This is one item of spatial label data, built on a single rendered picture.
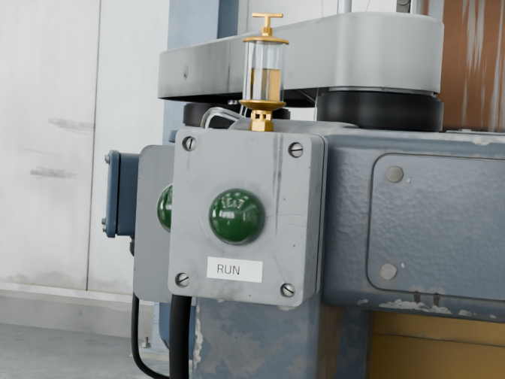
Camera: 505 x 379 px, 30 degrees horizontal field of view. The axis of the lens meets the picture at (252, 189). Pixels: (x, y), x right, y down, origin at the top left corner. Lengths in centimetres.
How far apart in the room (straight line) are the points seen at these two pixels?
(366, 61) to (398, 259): 17
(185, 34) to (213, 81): 472
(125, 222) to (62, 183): 538
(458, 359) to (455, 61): 34
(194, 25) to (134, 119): 89
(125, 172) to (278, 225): 52
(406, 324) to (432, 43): 24
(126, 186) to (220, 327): 46
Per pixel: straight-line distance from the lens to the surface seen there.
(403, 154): 53
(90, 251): 632
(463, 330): 78
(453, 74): 102
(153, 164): 98
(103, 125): 625
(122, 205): 100
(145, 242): 98
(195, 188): 50
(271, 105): 57
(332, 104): 66
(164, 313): 104
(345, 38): 66
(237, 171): 49
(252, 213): 48
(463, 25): 103
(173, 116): 559
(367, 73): 65
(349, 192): 53
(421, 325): 78
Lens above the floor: 133
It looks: 3 degrees down
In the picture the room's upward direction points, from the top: 3 degrees clockwise
